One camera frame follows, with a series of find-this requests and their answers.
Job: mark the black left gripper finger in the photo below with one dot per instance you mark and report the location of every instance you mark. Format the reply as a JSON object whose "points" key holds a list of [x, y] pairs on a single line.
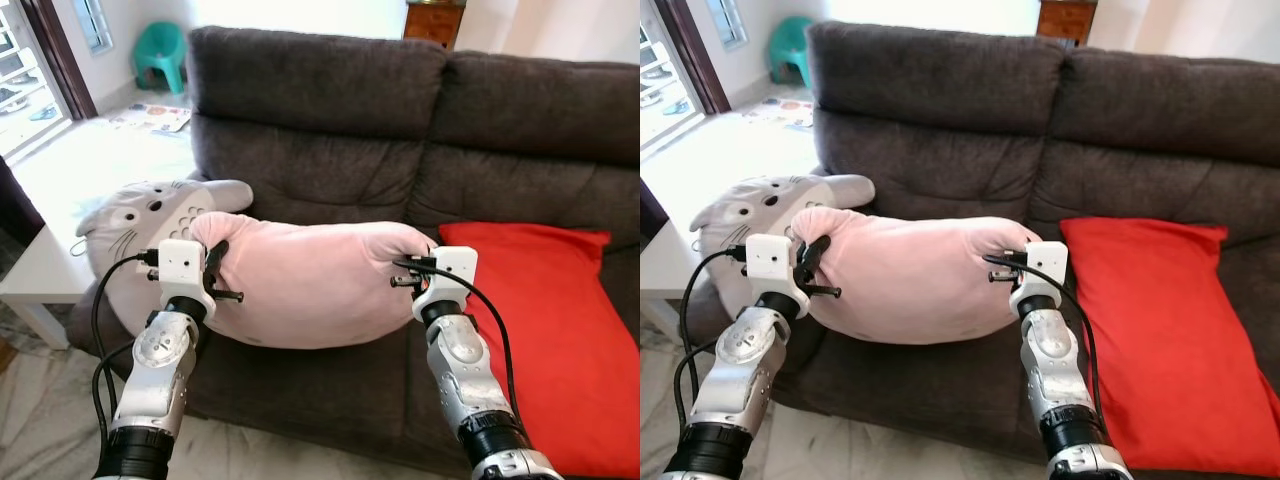
{"points": [[218, 255], [825, 291], [813, 253], [230, 296]]}

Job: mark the pink plush pillow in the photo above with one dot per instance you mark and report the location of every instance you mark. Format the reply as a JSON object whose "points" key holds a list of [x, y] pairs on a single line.
{"points": [[310, 285], [910, 280]]}

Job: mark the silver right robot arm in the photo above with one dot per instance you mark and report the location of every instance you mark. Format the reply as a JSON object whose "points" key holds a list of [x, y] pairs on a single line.
{"points": [[460, 370], [1050, 370]]}

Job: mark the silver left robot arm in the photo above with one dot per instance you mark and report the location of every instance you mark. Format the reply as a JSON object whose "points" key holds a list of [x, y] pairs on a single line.
{"points": [[740, 370], [160, 370]]}

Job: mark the grey Totoro plush pillow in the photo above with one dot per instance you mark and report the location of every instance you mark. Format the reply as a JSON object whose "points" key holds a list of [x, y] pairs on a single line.
{"points": [[130, 225], [745, 205]]}

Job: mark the dark brown fabric sofa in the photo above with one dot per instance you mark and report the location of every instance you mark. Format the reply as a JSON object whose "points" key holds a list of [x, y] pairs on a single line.
{"points": [[950, 130], [330, 130]]}

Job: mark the red pillow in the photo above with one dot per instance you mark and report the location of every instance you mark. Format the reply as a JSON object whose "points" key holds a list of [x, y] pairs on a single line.
{"points": [[560, 320], [1170, 330]]}

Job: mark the white side table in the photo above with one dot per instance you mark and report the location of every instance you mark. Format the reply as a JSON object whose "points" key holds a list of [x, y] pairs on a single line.
{"points": [[40, 275], [665, 270]]}

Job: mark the printed play mat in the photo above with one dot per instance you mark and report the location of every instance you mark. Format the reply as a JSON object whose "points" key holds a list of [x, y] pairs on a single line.
{"points": [[150, 117], [780, 112]]}

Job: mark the green plastic child chair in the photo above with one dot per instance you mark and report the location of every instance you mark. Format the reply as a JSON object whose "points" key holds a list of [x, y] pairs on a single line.
{"points": [[792, 50], [160, 55]]}

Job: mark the window with white grille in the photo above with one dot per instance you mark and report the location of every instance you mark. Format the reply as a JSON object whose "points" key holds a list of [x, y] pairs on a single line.
{"points": [[92, 25], [727, 22]]}

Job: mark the brown wooden cabinet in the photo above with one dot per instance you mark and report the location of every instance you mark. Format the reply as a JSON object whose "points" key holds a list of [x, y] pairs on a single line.
{"points": [[1067, 20], [433, 25]]}

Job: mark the brown wooden door frame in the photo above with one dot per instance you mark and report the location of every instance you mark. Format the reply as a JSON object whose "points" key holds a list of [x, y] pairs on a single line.
{"points": [[698, 55], [50, 60]]}

